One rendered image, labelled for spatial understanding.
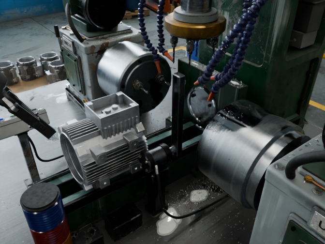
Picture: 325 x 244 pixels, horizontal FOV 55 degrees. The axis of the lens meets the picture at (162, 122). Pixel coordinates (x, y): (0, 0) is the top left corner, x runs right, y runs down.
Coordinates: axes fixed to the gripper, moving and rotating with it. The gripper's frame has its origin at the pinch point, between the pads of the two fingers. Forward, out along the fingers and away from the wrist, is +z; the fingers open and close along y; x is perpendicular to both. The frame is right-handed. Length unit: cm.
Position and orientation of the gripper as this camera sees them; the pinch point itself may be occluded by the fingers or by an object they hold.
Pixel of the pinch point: (43, 127)
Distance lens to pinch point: 90.5
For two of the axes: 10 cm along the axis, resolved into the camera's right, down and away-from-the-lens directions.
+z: 4.0, 5.6, 7.2
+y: -5.9, -4.4, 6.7
